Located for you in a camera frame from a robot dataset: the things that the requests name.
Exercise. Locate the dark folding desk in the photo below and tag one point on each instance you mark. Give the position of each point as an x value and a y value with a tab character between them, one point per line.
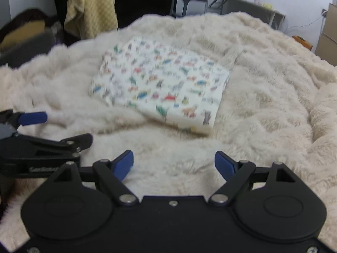
269	16

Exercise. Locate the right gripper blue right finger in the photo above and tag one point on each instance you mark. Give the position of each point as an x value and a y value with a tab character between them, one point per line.
236	174

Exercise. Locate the cream fluffy blanket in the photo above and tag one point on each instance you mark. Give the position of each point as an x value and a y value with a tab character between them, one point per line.
279	105

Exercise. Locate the brown cardboard box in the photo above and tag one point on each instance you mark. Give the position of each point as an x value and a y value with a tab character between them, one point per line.
327	48

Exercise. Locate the yellow hanging towel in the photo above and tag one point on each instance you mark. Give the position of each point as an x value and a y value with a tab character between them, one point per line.
85	19

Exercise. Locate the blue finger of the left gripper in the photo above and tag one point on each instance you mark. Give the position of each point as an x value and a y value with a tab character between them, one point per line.
80	142
25	119

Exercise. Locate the orange object on floor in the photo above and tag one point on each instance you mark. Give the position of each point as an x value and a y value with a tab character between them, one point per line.
303	42

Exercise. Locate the white cartoon print garment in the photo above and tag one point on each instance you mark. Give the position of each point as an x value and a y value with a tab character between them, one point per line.
171	85

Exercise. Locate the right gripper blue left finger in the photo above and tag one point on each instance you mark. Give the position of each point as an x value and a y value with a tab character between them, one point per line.
109	176

